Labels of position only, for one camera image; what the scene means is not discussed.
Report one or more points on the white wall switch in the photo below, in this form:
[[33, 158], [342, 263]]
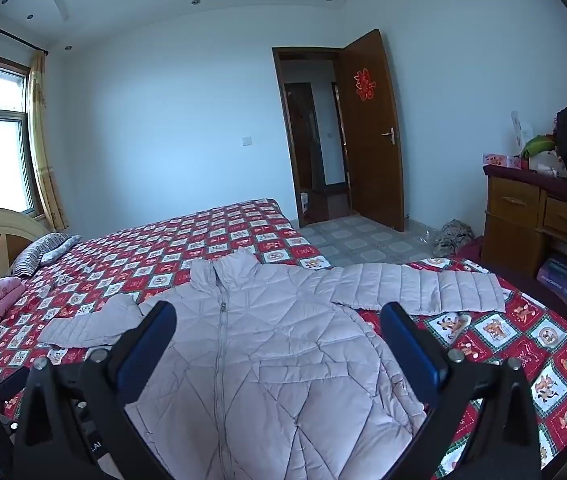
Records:
[[247, 141]]

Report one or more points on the green plastic bag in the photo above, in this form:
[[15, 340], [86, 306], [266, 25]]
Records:
[[538, 146]]

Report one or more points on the yellow curtain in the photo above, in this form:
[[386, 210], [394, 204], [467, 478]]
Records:
[[43, 160]]

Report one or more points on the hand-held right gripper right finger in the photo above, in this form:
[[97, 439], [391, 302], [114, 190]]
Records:
[[413, 355]]

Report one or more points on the light pink quilted jacket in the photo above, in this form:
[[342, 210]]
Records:
[[283, 340]]

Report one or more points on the brown wooden door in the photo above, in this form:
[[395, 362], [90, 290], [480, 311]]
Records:
[[373, 175]]

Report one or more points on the striped pillow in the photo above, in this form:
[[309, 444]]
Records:
[[43, 255]]

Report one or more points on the white paper bag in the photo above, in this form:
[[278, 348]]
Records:
[[519, 130]]

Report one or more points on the grey patterned cloth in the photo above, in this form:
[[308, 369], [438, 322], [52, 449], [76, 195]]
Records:
[[453, 237]]

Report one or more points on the red paper door decoration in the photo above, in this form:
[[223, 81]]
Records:
[[364, 85]]

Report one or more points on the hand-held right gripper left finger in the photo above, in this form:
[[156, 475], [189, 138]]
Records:
[[147, 347]]

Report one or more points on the black curtain rod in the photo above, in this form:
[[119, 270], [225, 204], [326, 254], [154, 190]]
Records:
[[13, 37]]

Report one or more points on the pink box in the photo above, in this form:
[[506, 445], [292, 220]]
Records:
[[501, 161]]

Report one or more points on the red checkered printed bed sheet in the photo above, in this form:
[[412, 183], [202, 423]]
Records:
[[243, 230]]

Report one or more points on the wooden desk with drawers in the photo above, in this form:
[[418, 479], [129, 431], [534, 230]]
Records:
[[513, 210]]

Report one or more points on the dark red cloth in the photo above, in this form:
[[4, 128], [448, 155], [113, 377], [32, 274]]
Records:
[[471, 250]]

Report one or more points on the brown door frame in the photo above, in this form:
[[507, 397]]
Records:
[[281, 110]]

